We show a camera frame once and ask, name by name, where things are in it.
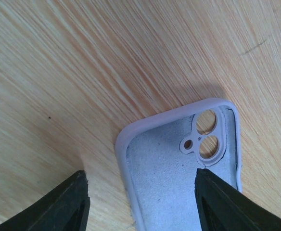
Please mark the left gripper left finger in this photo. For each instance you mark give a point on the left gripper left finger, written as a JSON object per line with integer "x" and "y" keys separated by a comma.
{"x": 65, "y": 208}

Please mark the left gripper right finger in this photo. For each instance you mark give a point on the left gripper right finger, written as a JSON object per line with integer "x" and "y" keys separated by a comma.
{"x": 223, "y": 208}

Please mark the lavender phone case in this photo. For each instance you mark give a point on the lavender phone case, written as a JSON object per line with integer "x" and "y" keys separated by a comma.
{"x": 158, "y": 157}

